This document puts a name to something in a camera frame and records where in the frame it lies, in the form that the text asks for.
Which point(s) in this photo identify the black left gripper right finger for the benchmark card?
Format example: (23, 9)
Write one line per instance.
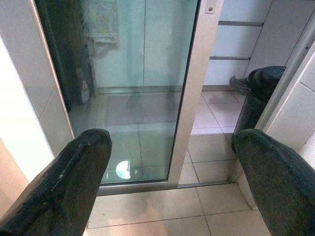
(283, 191)

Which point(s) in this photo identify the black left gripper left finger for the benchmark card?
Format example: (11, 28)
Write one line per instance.
(61, 186)

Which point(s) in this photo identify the black trash bin with bag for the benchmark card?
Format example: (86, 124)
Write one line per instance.
(256, 103)

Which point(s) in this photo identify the white plastic bottle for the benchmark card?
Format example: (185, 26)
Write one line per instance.
(85, 93)

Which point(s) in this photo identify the grey floor mat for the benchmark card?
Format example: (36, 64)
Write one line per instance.
(152, 113)

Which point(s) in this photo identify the aluminium framed glass sliding door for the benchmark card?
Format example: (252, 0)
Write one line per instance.
(194, 98)

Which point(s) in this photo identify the dark hanging garment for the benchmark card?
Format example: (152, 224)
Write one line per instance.
(64, 49)

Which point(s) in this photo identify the white drawer cabinet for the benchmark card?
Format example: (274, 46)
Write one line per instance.
(231, 41)

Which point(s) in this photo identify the silver door frame post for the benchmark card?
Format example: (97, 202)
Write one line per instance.
(283, 83)

